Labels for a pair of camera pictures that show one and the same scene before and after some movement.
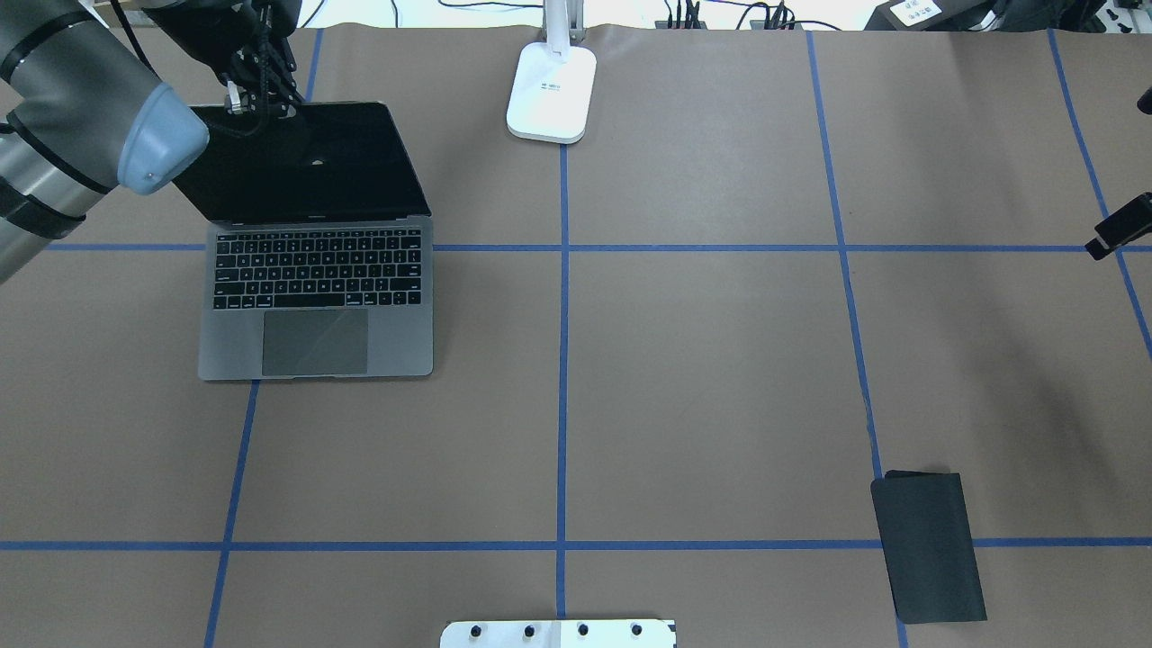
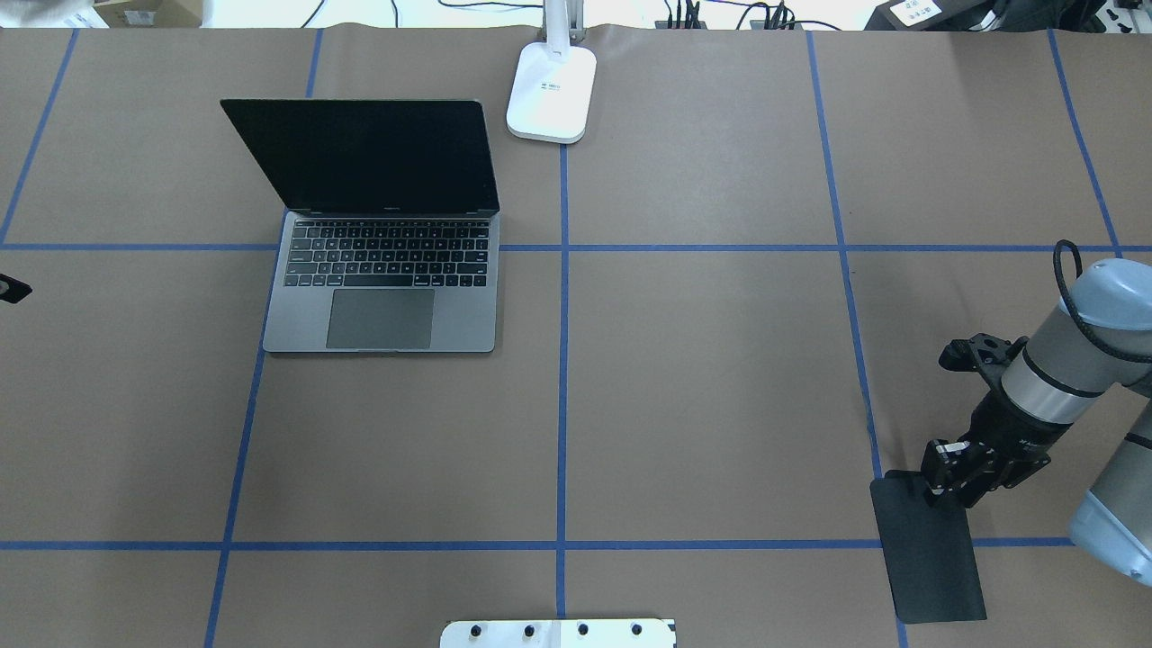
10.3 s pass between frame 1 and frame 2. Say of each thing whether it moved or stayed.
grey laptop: moved
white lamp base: stayed
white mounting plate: stayed
